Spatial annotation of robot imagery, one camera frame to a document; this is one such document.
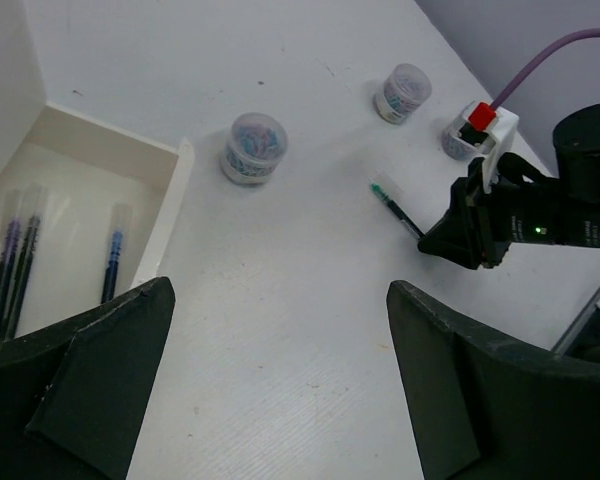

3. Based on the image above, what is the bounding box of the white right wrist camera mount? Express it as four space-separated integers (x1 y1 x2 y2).
457 101 519 194

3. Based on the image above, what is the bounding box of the clear paper clip jar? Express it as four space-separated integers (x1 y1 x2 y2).
440 116 480 161
373 63 432 125

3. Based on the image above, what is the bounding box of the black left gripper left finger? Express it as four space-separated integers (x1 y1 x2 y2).
0 277 175 479

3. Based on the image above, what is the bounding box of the black gel pen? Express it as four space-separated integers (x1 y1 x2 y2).
0 185 49 341

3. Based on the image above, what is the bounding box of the clear jar of paper clips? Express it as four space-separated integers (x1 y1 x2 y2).
220 112 288 186

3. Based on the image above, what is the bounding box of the purple gel pen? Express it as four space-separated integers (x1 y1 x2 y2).
0 189 24 346

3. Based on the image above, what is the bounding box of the white drawer cabinet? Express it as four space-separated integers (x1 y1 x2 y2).
0 1 46 173

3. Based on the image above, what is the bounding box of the clear pen cap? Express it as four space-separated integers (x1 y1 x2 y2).
373 172 404 197

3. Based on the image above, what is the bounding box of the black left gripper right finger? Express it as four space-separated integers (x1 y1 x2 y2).
386 281 600 479

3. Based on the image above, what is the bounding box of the green gel pen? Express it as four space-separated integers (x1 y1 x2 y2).
370 182 424 239

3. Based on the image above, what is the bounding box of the blue gel pen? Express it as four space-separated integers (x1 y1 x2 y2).
100 203 133 304

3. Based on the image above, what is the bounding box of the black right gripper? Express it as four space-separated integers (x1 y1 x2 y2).
417 103 600 270

